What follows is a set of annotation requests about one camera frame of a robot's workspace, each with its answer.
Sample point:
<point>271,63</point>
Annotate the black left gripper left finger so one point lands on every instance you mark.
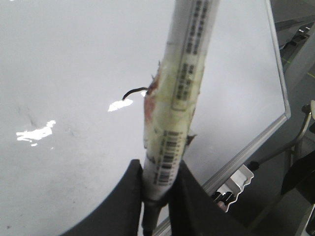
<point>119,213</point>

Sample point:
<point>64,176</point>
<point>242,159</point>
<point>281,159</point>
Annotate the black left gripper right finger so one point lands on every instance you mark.
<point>192,212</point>

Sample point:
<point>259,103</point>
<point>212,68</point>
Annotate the white marker tray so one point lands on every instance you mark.
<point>236,184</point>

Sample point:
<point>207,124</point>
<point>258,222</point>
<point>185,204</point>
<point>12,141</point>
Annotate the white whiteboard with aluminium frame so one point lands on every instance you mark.
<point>67,131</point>

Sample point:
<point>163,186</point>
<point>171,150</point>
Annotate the white black whiteboard marker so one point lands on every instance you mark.
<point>170,102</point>

